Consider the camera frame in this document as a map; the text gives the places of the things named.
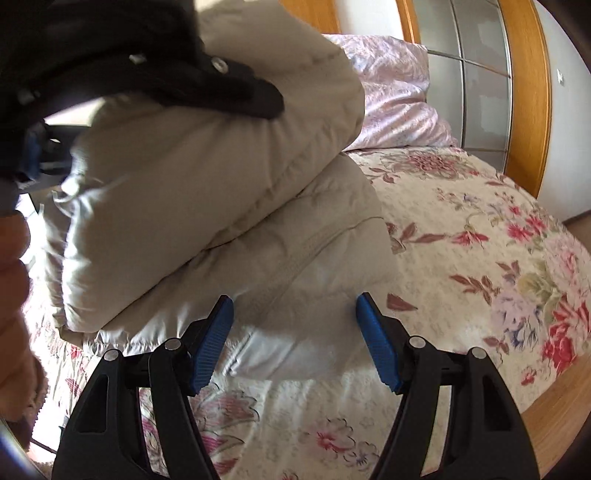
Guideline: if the floral bedsheet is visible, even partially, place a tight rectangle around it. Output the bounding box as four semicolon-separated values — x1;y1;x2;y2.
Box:
23;147;591;480

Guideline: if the wooden headboard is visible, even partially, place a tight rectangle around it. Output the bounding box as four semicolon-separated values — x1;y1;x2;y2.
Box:
277;0;342;36

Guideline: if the wood framed glass door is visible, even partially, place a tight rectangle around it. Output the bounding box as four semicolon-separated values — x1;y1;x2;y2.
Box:
397;0;553;200

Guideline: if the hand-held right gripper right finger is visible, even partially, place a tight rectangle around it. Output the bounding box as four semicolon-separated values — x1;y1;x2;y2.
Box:
355;292;541;480

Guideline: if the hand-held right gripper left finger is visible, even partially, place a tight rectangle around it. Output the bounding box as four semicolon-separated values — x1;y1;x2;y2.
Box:
51;295;235;480

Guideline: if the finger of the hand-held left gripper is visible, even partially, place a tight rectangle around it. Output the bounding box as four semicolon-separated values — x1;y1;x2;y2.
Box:
9;121;70;191
134;48;285;124

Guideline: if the person's left hand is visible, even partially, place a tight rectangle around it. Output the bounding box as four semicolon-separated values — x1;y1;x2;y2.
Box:
0;212;48;423

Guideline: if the white puffer jacket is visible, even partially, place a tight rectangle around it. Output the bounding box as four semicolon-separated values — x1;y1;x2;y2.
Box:
28;4;399;384

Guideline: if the lilac patterned pillow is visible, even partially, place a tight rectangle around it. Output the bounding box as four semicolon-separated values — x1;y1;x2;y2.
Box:
323;33;461;151

